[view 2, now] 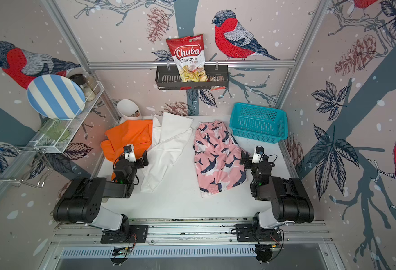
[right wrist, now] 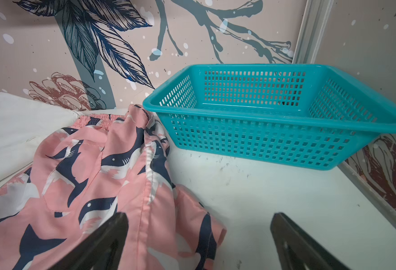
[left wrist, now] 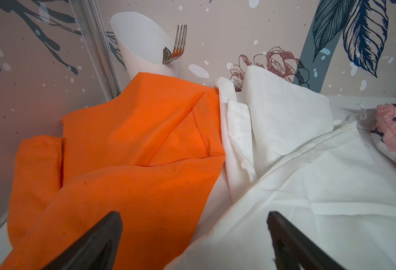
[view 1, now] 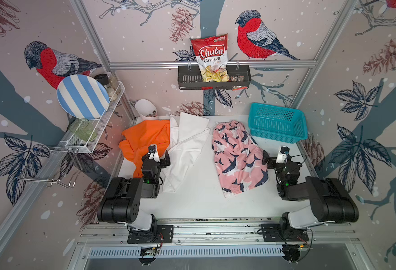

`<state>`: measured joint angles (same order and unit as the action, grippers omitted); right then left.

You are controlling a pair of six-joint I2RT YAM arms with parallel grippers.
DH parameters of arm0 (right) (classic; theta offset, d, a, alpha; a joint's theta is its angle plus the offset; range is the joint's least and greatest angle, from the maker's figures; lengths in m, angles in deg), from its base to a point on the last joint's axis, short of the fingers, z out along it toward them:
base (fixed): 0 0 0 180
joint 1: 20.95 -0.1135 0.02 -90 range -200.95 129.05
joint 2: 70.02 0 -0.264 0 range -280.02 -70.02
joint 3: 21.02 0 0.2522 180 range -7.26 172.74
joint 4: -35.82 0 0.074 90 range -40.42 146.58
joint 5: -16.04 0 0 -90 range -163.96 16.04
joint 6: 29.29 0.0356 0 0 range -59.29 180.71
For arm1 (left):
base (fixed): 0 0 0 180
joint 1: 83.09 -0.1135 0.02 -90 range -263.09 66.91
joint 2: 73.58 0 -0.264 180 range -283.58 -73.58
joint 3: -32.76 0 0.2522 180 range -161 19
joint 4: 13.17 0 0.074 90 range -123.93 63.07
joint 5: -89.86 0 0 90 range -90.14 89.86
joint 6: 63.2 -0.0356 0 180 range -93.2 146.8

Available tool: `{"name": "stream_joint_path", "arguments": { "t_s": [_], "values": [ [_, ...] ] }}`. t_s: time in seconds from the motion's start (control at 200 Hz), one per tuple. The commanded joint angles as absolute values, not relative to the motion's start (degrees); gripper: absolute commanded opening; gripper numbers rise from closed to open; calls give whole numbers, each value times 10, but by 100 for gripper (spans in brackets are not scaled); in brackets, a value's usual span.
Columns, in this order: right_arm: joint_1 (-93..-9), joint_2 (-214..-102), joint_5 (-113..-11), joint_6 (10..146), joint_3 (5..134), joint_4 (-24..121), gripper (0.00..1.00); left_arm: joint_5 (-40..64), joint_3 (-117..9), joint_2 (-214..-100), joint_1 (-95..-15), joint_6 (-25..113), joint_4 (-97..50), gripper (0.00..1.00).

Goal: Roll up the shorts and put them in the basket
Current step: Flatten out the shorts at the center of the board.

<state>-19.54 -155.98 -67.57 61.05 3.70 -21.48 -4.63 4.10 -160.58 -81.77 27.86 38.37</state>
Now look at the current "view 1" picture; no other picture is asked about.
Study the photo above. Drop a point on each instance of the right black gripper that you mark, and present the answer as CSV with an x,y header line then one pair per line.
x,y
266,160

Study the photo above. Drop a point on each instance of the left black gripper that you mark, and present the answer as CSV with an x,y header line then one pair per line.
x,y
166,158

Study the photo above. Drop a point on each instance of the pink shark print shorts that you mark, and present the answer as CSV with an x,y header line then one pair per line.
x,y
238,159

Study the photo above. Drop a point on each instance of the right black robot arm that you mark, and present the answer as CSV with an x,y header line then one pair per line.
x,y
328,199

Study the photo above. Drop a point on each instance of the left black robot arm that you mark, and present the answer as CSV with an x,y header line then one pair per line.
x,y
121,201

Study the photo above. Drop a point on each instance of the orange cloth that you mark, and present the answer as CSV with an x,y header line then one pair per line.
x,y
138,138

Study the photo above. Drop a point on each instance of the teal plastic basket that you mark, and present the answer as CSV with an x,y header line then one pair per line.
x,y
277,123

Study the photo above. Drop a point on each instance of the white cloth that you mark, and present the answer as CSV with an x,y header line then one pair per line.
x,y
188,134

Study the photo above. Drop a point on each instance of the white patterned cup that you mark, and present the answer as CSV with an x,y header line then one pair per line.
x,y
146,110

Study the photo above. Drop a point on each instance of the green glass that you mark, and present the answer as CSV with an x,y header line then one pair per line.
x,y
83,129

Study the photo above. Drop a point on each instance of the blue white striped plate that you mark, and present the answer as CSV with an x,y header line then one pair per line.
x,y
83,97

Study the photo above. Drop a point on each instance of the dark lid spice jar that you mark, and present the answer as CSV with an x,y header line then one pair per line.
x,y
104,80

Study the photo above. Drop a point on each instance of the red Chuba chips bag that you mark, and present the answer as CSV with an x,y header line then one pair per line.
x,y
212,58

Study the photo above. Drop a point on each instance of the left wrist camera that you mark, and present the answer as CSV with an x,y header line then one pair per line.
x,y
153,153

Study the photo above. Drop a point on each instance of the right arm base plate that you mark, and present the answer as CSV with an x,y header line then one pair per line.
x,y
273,232

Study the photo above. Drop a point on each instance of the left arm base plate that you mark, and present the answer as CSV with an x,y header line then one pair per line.
x,y
163,234

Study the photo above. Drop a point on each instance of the clear acrylic wall shelf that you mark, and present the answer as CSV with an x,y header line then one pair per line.
x,y
74,143

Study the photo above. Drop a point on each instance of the aluminium front rail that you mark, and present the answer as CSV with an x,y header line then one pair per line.
x,y
212,231

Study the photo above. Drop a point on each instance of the metal wire wall hooks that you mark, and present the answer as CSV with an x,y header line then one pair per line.
x,y
61,168

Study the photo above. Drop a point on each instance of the black wire wall basket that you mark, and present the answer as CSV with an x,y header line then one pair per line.
x,y
229,78

